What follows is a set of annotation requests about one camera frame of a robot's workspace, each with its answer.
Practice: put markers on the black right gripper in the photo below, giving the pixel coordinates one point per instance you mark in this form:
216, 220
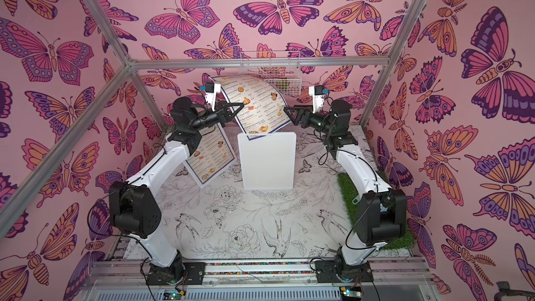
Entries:
302, 116

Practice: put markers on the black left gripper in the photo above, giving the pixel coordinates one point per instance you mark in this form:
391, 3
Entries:
222, 116

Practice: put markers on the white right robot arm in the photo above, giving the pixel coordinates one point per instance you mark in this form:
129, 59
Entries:
343, 147

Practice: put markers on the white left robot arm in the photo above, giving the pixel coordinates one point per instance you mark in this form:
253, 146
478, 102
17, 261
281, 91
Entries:
133, 207

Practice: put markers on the green succulent plant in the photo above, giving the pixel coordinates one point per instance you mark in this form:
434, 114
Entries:
285, 85

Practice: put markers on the green artificial grass mat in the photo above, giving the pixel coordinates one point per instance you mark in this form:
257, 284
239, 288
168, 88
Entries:
374, 218

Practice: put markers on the black object bottom right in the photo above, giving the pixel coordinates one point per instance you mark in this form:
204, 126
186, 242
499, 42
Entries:
504, 290

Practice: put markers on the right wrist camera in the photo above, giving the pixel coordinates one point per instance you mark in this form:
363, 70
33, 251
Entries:
319, 94

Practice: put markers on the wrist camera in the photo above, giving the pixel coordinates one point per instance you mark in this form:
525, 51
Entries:
319, 94
211, 90

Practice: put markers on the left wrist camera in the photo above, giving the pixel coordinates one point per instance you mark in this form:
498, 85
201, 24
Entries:
211, 90

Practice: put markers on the white wire rack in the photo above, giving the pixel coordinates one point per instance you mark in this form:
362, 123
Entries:
278, 73

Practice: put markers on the aluminium cage frame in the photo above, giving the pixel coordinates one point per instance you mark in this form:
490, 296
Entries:
130, 68

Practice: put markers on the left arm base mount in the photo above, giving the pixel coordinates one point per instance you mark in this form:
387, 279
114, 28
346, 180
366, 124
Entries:
178, 273

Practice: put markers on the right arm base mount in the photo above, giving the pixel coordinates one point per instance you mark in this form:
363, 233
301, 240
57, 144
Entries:
339, 272

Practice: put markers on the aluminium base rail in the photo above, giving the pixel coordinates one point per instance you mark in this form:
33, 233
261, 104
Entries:
264, 279

